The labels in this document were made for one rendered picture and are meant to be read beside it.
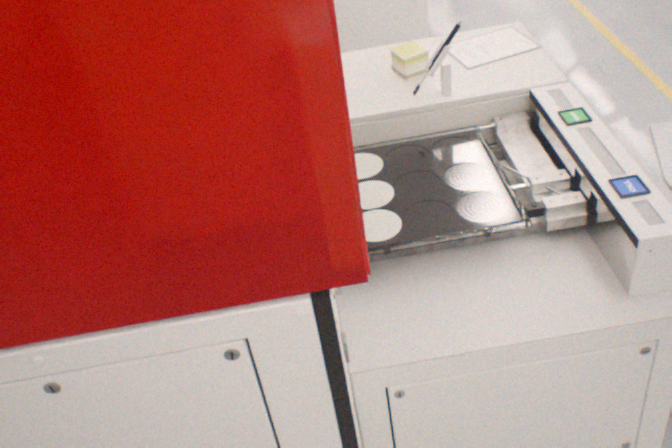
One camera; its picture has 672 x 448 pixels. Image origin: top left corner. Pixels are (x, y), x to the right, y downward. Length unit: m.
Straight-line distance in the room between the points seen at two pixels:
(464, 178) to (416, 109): 0.23
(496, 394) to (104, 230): 0.87
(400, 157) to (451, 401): 0.56
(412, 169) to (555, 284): 0.40
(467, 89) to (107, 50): 1.18
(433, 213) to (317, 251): 0.67
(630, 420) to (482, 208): 0.52
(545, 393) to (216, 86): 0.98
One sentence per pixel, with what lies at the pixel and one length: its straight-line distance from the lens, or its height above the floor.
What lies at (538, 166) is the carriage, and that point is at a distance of 1.62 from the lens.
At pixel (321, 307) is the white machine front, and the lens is 0.87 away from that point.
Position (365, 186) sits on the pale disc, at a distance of 1.55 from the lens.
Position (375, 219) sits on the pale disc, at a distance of 1.45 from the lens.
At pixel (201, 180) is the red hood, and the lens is 0.75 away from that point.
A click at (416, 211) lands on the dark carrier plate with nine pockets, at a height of 0.90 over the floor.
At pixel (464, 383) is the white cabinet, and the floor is 0.74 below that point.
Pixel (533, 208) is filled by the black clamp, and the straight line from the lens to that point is 1.46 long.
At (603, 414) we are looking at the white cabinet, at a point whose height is 0.56.
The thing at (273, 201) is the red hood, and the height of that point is 1.37.
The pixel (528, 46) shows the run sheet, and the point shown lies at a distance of 1.91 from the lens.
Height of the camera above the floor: 1.83
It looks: 37 degrees down
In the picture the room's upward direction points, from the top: 9 degrees counter-clockwise
